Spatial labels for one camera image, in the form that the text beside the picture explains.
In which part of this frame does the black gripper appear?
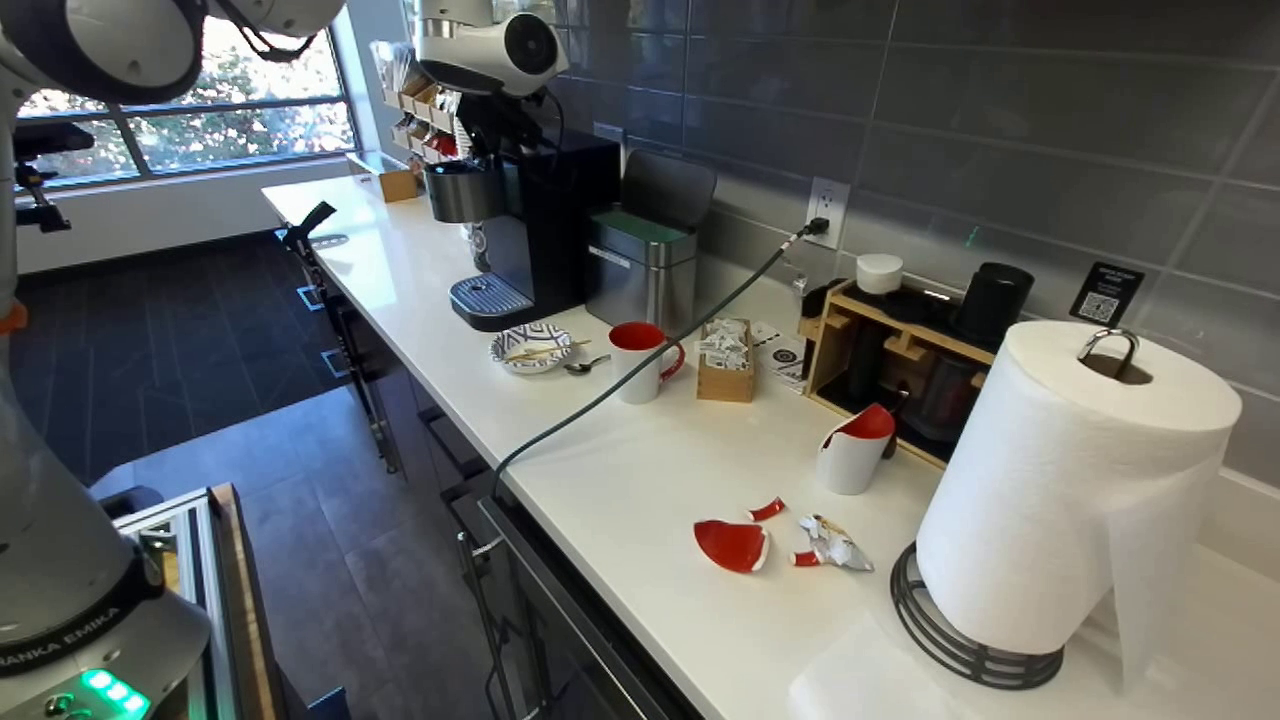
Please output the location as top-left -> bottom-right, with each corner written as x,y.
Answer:
457,79 -> 551,172

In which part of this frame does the black coffee making machine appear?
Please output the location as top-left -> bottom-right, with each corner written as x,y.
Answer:
425,128 -> 626,334

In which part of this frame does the coffee pod rack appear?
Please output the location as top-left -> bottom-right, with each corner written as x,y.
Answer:
390,65 -> 462,169

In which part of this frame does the small wooden box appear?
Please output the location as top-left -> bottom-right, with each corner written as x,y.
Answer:
374,155 -> 428,209

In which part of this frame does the grey water tank flap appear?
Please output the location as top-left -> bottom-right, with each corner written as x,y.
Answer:
621,147 -> 719,230

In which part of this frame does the silver dish with scraps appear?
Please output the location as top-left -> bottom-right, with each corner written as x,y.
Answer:
486,323 -> 581,379

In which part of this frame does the wooden sugar packet box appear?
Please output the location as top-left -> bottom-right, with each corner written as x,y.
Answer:
693,316 -> 766,402

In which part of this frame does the white outlet with plug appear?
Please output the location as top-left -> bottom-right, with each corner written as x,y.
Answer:
802,176 -> 854,250

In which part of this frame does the small white cup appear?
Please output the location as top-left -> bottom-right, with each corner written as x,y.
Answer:
851,247 -> 907,301

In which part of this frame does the black tripod stand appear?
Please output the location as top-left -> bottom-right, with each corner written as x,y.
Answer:
7,115 -> 101,240

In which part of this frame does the wooden counter organizer rack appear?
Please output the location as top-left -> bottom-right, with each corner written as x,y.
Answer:
802,277 -> 1000,469

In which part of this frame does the broken white mug red interior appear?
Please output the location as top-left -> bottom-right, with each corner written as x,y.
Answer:
811,399 -> 900,501

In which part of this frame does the white silvery mug shard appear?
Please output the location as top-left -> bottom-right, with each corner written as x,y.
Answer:
793,513 -> 878,580

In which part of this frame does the black cylindrical container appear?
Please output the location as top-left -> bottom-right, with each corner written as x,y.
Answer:
955,258 -> 1039,354

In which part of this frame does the stainless steel dishwasher door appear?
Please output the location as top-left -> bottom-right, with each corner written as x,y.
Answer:
457,492 -> 705,720

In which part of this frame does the robot mounting cart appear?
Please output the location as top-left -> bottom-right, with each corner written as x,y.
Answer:
107,481 -> 289,720

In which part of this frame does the black QR code sign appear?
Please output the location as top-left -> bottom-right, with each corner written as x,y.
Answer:
1063,254 -> 1148,330

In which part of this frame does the white paper towel roll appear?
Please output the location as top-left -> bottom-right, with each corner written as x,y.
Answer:
910,316 -> 1246,697

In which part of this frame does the black clamp mount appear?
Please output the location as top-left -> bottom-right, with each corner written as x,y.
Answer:
269,197 -> 345,258

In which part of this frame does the dark blue power cable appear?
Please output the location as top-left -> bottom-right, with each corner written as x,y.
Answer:
486,213 -> 834,481

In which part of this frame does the window with dark frame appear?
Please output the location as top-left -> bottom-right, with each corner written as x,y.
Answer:
7,6 -> 369,187

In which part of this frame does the silver dishwasher handle bar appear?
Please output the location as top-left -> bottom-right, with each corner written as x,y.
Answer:
462,492 -> 671,720

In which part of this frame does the black wire towel holder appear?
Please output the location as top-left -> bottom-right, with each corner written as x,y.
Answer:
882,323 -> 1148,697

